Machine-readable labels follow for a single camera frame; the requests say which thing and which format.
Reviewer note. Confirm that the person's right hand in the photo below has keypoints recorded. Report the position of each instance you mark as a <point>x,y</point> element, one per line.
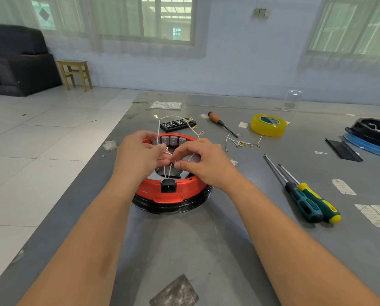
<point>212,165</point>

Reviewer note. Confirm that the person's left hand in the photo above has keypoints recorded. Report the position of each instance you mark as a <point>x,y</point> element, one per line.
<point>135,159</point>

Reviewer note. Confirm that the small black plug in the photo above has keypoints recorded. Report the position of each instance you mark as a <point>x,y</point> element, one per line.
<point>168,186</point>

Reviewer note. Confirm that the black metal round plate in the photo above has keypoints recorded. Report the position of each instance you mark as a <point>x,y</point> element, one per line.
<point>170,208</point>

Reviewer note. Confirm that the dark green black screwdriver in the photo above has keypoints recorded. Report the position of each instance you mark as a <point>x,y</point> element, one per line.
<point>308,208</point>

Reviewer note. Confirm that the person's right forearm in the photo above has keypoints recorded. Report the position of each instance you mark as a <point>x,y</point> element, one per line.
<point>292,258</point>

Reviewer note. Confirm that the person's left forearm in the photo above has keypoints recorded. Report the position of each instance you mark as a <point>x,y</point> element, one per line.
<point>87,251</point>

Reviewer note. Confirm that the white torn tape patch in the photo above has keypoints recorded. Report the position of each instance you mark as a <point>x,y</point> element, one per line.
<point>234,162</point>

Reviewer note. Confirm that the small white card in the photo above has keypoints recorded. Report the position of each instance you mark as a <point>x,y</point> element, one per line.
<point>243,125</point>

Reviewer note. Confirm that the black bit set case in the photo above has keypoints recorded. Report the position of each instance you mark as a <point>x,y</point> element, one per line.
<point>177,124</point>

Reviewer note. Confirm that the white paper sheet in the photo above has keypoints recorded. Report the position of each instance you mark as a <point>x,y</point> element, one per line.
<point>166,105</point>

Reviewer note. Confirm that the yellow tape roll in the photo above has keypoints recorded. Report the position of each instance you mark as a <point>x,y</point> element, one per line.
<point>268,130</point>

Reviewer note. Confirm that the clear acrylic stand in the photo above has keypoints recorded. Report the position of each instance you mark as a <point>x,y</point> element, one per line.
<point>290,105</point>

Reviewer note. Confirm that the wide sheer curtain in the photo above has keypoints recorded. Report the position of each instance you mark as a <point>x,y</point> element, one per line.
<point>119,50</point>

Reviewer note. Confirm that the wooden stool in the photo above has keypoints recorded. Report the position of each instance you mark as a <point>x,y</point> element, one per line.
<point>73,63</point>

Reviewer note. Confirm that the black flat plate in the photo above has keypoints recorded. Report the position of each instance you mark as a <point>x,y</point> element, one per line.
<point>343,150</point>

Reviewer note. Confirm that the wide window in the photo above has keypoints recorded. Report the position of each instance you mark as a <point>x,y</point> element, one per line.
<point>167,20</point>

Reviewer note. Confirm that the black armchair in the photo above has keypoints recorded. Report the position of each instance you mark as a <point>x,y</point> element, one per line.
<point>21,73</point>

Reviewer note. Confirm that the narrow sheer curtain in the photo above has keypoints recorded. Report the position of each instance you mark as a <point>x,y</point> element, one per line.
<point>339,63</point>

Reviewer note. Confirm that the narrow window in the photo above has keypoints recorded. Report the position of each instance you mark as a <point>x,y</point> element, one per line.
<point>352,28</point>

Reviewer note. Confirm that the wall switch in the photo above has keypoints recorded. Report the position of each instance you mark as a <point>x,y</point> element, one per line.
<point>260,13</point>

